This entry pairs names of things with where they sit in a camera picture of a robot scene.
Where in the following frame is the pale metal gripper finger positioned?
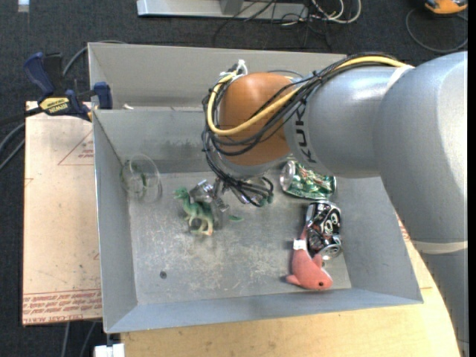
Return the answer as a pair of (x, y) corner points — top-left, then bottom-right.
(188, 179), (213, 236)
(213, 198), (231, 231)

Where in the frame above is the green toy dinosaur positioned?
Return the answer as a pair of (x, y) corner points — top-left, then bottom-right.
(173, 186), (245, 237)

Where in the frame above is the grey metal bin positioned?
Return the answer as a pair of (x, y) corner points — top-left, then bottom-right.
(87, 42), (425, 334)

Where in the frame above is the clear glass cup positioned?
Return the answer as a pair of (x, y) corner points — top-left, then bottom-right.
(119, 153), (164, 203)

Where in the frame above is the green crushed drink can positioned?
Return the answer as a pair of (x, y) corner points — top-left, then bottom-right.
(279, 160), (338, 200)

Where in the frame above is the black crushed drink can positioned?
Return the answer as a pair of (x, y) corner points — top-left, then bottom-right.
(304, 201), (344, 262)

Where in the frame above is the pink plush fish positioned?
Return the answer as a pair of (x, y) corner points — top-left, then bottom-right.
(285, 227), (334, 292)

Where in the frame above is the brown cardboard board red print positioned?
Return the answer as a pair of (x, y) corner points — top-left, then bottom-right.
(22, 100), (103, 327)

